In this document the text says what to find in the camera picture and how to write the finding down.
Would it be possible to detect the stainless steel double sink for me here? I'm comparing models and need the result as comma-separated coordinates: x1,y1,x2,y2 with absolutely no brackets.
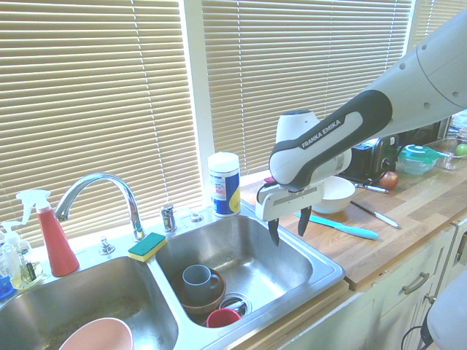
0,203,346,350

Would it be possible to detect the red spray bottle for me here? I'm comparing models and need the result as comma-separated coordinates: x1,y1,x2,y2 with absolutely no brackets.
15,189,81,278

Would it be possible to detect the clear pump soap bottle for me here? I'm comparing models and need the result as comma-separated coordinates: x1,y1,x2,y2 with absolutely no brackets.
0,220,23,281

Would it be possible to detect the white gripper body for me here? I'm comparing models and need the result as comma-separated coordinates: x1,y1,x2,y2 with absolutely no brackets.
255,181,326,222

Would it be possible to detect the white bowl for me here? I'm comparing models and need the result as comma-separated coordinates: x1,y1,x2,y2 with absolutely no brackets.
312,176,356,215

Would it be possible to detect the turquoise serrated knife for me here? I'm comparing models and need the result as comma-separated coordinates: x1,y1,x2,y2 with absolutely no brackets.
294,212,381,241

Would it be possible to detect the blue dish soap bottle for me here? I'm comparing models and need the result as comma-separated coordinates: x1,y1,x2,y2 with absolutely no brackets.
0,251,14,301

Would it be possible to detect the red apple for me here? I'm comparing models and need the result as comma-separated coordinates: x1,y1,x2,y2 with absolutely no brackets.
379,170,400,190

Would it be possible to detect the metal cabinet handle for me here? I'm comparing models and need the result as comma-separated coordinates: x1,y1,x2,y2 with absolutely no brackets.
401,271,431,296

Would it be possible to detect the grey mug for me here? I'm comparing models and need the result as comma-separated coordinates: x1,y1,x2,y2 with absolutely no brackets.
182,265,222,304

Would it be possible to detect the chrome sprayer knob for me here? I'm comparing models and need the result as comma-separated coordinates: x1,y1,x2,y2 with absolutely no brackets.
98,236,116,255

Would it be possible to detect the white blue wipes canister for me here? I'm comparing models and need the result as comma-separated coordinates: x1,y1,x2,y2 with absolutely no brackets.
207,152,242,219

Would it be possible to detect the black toaster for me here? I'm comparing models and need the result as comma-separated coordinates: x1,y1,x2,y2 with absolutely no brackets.
350,134,401,182

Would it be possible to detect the narrow beige window blind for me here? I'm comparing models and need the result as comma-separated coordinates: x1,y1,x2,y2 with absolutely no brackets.
412,0,467,49

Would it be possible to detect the black handled metal utensil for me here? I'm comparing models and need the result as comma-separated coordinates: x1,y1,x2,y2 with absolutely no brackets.
341,176,390,195

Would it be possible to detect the silver table knife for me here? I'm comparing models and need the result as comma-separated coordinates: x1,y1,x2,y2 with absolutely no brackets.
350,200,403,230

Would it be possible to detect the dark microwave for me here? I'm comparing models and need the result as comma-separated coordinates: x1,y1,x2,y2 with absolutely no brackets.
400,118,452,147

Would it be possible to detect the pink bowl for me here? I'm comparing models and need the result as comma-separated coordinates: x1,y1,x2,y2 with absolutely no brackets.
58,316,134,350

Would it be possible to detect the red cup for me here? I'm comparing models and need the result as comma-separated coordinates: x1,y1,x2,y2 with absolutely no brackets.
205,308,242,329

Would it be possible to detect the chrome faucet lever handle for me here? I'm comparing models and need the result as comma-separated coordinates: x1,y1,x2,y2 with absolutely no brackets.
160,203,179,233

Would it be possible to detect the metal sink drain strainer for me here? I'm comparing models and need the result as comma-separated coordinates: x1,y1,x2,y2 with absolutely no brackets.
218,294,254,318

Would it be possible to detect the green lid plastic container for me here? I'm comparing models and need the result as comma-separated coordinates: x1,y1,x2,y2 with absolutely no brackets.
395,144,443,176

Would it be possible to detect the wide beige window blind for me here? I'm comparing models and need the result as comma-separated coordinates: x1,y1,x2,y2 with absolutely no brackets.
0,0,204,249
200,0,414,176

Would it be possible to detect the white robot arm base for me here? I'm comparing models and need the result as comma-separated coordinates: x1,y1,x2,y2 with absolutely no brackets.
425,279,467,350

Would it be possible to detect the chrome gooseneck faucet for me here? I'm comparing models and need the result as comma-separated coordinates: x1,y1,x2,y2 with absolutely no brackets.
53,172,147,243

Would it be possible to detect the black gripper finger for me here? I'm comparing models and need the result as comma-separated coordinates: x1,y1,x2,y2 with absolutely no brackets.
297,206,313,238
267,218,281,248

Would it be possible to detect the clear glass dish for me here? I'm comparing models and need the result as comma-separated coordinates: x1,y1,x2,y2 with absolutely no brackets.
433,136,467,172

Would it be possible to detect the cream kitchen cabinet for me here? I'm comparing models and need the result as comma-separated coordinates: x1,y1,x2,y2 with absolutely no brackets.
342,214,467,350

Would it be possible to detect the black cable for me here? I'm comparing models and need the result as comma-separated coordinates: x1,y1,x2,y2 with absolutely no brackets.
401,316,436,350

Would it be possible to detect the yellow green sponge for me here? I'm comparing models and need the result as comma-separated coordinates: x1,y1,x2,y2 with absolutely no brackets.
127,232,169,263

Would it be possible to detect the brown bowl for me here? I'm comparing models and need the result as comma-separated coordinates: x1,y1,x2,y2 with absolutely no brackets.
171,268,228,316

